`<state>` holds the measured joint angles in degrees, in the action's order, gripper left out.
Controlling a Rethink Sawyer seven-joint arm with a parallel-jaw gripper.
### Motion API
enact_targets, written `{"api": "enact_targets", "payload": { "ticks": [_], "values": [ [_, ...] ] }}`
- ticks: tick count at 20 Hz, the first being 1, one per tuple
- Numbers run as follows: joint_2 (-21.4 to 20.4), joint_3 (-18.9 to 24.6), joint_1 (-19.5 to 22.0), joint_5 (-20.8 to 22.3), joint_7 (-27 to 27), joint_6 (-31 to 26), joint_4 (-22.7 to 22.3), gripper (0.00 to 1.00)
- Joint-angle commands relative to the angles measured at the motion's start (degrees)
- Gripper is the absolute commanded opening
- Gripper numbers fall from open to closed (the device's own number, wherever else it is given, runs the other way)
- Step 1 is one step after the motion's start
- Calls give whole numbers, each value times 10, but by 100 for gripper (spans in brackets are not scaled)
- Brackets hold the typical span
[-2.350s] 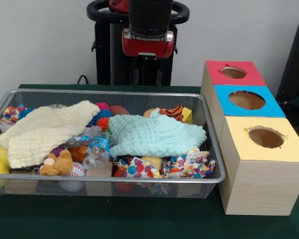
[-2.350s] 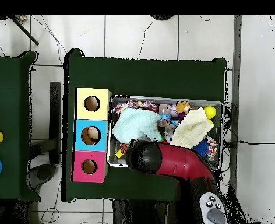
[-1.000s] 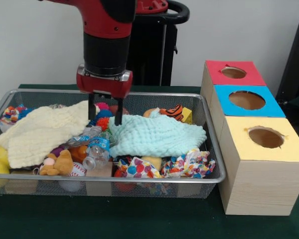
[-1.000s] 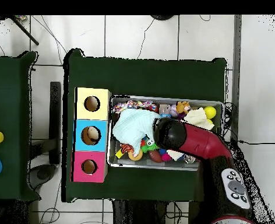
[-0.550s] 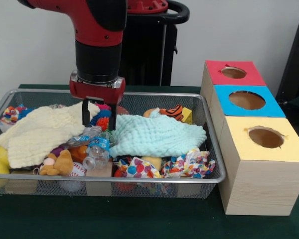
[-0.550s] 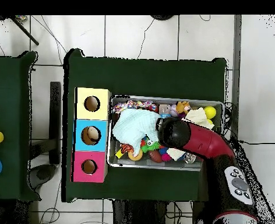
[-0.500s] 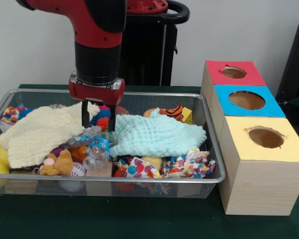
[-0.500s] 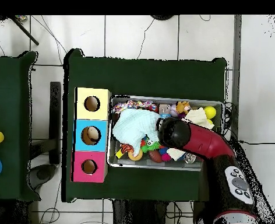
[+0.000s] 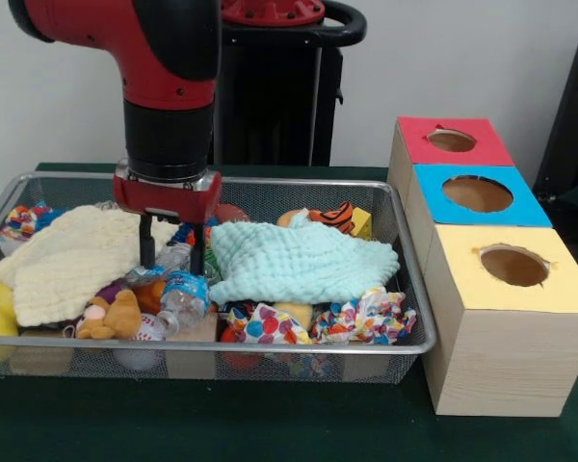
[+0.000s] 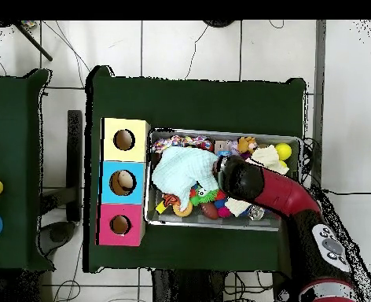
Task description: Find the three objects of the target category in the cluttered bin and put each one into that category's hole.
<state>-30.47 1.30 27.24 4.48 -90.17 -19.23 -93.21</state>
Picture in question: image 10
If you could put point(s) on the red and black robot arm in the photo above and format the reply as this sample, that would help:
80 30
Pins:
283 192

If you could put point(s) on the wooden box with three holes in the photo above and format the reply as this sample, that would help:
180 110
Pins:
110 151

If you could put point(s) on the mint green muslin cloth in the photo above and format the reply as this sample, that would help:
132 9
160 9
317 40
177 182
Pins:
182 170

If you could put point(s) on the crumpled polka dot paper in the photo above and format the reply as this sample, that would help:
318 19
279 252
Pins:
198 141

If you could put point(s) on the crumpled confetti print paper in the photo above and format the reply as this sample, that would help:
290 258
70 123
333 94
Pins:
162 145

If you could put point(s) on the green spiky toy with eyes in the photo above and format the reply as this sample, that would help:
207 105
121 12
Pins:
204 197

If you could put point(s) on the orange tiger plush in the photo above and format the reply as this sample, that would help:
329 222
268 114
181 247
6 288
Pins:
171 200

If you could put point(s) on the yellow block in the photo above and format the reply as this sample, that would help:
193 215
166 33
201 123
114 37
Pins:
160 207

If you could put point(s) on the brown toy football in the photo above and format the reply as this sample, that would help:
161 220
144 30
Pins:
210 210

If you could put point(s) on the dark green table cloth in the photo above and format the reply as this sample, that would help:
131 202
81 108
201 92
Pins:
12 141
198 103

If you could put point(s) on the brown plush animal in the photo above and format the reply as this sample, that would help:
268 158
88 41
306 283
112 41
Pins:
246 144

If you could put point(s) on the cream muslin cloth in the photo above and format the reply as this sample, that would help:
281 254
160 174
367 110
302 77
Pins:
267 157

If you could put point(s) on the yellow ball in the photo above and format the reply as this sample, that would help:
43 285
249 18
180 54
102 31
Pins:
283 151

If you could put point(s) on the black upright panel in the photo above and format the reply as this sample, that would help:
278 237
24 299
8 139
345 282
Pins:
74 157

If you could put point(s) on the dark grey floor base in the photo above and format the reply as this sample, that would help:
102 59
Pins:
58 234

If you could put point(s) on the black round object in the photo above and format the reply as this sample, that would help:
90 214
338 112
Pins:
218 23

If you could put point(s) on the black tripod leg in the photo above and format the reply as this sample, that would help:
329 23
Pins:
34 44

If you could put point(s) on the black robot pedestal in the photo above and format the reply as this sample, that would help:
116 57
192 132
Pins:
188 289

